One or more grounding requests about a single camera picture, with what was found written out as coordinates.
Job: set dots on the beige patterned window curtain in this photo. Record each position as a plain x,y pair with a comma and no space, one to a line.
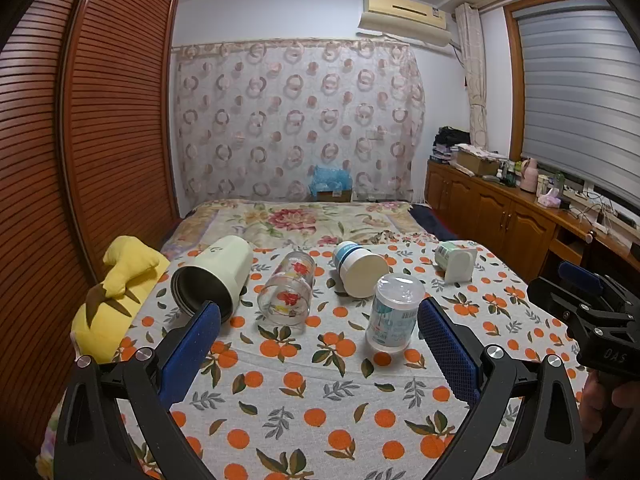
475,75

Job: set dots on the brown slatted wooden wardrobe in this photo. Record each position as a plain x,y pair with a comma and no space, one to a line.
100,135

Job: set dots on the cream mug with dark inside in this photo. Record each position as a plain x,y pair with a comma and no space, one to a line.
225,265

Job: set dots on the brown box with cloth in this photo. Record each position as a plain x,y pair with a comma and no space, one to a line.
475,162

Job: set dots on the dark blue bedding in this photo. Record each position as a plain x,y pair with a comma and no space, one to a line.
435,225

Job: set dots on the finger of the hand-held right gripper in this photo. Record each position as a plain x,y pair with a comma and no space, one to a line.
580,276
547,292

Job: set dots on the floral blanket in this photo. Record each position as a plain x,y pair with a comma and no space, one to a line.
300,222

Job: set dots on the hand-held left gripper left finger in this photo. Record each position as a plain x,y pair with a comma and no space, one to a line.
192,355

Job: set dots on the small white cup green label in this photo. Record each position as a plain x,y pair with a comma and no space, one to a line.
457,265

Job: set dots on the clear plastic cup blue print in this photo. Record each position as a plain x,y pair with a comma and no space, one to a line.
392,320

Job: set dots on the wall air conditioner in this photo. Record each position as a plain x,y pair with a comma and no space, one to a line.
400,15

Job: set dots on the pink tissue pack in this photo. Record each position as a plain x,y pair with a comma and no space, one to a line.
550,199

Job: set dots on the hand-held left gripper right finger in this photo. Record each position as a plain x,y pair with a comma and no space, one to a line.
450,360

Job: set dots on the white cup with blue band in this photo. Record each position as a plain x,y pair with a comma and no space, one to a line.
362,270

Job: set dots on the grey window blind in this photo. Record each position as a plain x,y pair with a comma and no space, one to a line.
575,100

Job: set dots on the person's right hand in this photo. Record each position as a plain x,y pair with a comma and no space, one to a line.
597,405

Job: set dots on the small cardboard box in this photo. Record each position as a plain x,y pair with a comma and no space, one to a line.
332,196

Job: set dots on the pink thermos jug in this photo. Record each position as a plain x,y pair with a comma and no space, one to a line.
529,177

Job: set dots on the clear glass with red print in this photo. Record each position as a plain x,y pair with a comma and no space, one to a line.
285,290

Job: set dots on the pile of dark clothes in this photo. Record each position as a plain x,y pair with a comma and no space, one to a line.
452,140

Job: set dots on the wooden side cabinet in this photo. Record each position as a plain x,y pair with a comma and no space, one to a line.
495,210

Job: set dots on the orange fruit print bedsheet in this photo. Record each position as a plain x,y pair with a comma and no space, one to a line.
310,370

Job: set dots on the yellow plush toy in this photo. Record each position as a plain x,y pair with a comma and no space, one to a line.
125,270

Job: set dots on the blue plastic bag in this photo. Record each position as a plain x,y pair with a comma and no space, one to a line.
330,180

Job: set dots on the green bottle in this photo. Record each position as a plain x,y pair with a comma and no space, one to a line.
510,175

